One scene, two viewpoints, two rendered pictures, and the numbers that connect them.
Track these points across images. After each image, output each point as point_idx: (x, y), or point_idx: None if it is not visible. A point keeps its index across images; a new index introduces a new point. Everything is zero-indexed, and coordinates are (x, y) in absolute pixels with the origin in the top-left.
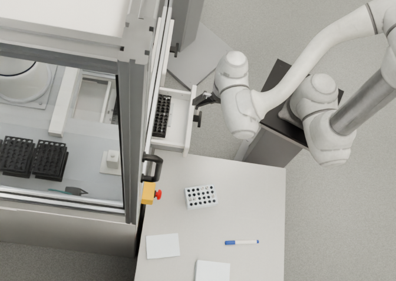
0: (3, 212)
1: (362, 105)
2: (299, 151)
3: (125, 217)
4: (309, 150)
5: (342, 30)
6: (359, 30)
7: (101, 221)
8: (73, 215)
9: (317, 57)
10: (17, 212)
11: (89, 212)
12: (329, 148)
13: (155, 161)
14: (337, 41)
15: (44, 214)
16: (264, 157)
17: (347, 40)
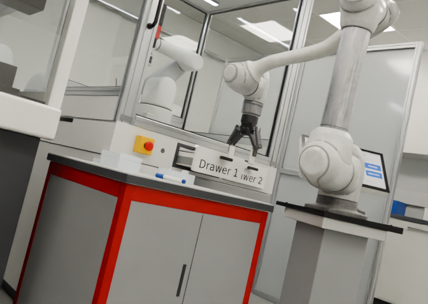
0: (63, 135)
1: (333, 69)
2: (317, 259)
3: (118, 98)
4: (317, 223)
5: (330, 36)
6: (339, 30)
7: (101, 122)
8: (93, 115)
9: (307, 48)
10: (71, 127)
11: (104, 100)
12: (311, 139)
13: None
14: (326, 43)
15: (81, 122)
16: None
17: (334, 42)
